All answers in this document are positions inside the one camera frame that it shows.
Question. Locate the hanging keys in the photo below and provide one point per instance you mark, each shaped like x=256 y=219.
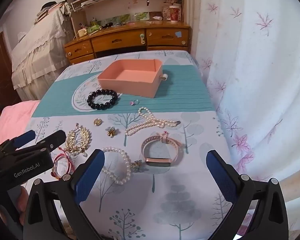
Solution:
x=147 y=1

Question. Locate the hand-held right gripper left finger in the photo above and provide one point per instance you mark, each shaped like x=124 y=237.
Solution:
x=90 y=177

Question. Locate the pink blanket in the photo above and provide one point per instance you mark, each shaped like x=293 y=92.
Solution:
x=12 y=122

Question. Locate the gold leaf hair comb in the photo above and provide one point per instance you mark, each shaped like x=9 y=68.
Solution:
x=78 y=138

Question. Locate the person's left hand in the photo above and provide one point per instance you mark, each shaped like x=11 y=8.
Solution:
x=21 y=200

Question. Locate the pink storage box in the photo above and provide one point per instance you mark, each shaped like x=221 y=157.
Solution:
x=132 y=76

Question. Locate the pale green drawer charm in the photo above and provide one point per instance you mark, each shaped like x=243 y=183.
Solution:
x=142 y=38

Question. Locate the white lace furniture cover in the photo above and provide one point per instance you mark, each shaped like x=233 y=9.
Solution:
x=37 y=47

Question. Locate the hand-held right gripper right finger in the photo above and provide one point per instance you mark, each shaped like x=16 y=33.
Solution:
x=221 y=177

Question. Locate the wooden desk with drawers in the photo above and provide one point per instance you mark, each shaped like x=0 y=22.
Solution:
x=125 y=40

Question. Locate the small butterfly earring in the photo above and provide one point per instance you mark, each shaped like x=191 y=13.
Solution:
x=137 y=166

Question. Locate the wooden desk shelf unit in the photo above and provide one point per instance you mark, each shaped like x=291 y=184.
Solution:
x=130 y=7

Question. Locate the gold flower earring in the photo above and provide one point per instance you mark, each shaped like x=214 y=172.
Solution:
x=112 y=132

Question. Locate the red patterned mug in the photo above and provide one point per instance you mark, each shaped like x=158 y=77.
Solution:
x=175 y=12

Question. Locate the blue drawer sticker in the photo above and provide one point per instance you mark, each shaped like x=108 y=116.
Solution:
x=178 y=34

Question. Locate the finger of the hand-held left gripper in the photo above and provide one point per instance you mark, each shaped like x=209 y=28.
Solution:
x=52 y=141
x=25 y=138

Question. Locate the dark wooden door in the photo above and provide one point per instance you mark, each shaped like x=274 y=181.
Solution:
x=0 y=75

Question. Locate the white leaf print curtain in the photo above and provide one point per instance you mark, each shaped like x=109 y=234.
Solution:
x=260 y=80

